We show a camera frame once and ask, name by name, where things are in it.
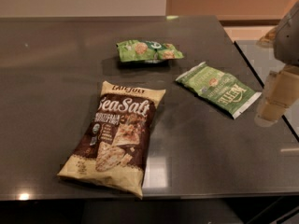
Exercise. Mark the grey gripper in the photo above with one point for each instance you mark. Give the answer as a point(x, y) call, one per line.
point(288, 39)

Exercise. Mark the green Kettle chip bag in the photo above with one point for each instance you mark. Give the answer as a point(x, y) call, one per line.
point(221, 89)

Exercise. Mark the brown Sea Salt chip bag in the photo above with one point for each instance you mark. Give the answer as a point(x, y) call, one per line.
point(113, 151)

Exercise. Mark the green rice chip bag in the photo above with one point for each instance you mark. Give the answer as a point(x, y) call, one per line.
point(147, 51)

